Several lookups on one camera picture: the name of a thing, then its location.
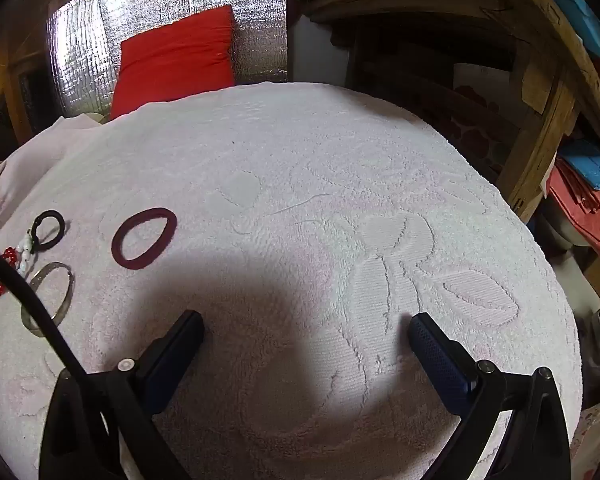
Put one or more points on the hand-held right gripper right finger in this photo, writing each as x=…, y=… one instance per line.
x=437, y=355

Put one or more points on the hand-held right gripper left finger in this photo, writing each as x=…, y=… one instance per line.
x=172, y=360

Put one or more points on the silver bangle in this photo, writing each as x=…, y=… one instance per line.
x=70, y=287

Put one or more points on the red bead hair accessory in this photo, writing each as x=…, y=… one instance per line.
x=10, y=256

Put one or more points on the floral paper bag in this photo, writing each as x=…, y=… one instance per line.
x=592, y=435

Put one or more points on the red folded cloths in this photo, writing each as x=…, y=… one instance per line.
x=580, y=210

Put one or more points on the white textured towel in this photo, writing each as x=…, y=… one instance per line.
x=300, y=185

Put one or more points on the red floral printed bag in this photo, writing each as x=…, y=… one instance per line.
x=470, y=125

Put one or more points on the blue folded cloth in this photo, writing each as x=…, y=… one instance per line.
x=595, y=165

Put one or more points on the pale pink sheet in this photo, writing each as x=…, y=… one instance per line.
x=55, y=132

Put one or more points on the red cushion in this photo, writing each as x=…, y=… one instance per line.
x=175, y=60

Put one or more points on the wooden shelf unit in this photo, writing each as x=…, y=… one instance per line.
x=535, y=50

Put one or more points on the silver foil sheet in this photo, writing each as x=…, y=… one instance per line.
x=80, y=45

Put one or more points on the blue box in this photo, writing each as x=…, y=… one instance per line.
x=580, y=15

